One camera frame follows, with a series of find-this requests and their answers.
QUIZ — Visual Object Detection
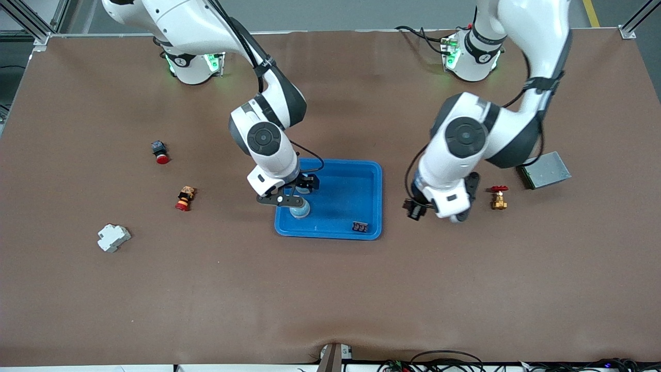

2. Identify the blue plastic tray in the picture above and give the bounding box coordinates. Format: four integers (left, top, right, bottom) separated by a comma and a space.
274, 158, 383, 241

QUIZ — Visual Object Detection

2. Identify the brown table cover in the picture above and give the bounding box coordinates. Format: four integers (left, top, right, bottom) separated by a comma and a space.
0, 28, 661, 366

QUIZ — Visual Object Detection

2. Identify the red yellow emergency button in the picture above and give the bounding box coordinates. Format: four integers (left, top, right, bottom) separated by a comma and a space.
175, 186, 196, 212

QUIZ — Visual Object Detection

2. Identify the grey metal box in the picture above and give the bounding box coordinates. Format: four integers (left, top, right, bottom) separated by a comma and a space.
518, 151, 573, 190

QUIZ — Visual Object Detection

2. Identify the white circuit breaker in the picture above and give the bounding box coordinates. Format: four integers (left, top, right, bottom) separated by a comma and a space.
97, 223, 132, 253

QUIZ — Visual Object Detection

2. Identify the black cable bundle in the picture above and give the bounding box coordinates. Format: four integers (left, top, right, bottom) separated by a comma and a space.
377, 350, 661, 372

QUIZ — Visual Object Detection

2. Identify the black base cable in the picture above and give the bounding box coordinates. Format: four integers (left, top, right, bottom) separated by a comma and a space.
395, 25, 450, 55

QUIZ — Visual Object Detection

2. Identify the grey metal bracket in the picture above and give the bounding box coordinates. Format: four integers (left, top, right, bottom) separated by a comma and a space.
318, 343, 354, 372

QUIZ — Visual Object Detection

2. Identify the aluminium frame post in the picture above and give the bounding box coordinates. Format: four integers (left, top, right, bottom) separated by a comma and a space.
620, 0, 652, 39
0, 0, 70, 52

